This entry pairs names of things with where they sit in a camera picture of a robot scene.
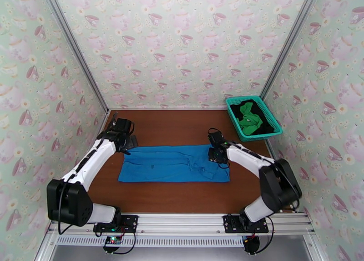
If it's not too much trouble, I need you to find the black cable at circuit board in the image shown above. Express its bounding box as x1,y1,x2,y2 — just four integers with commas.
101,230,137,255

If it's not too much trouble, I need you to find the black round power adapter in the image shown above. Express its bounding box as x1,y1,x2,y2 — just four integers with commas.
243,235,261,254

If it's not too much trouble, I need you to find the green shirt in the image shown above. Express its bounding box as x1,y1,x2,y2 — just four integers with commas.
238,102,264,136

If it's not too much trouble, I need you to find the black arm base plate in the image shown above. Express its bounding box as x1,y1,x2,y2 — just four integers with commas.
222,214,270,234
93,214,139,234

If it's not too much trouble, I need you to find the aluminium mounting rail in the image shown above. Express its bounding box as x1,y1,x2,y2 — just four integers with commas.
46,211,317,236

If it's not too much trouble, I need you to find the small circuit board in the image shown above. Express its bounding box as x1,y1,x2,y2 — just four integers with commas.
103,235,123,248

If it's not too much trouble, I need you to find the blue shirt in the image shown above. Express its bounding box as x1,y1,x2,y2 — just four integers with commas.
118,144,231,183

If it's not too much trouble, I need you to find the black garment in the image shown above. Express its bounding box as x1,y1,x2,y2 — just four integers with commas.
229,99,275,136

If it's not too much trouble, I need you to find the aluminium frame post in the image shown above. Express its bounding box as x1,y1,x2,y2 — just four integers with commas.
38,0,111,113
259,0,325,99

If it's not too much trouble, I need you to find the perforated white cable tray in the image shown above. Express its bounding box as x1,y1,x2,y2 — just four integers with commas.
55,235,246,248

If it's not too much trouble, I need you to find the black cable at power adapter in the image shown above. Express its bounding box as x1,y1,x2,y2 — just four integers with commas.
254,216,274,254

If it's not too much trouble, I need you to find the teal plastic basket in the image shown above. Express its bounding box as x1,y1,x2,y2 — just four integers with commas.
225,95,284,143

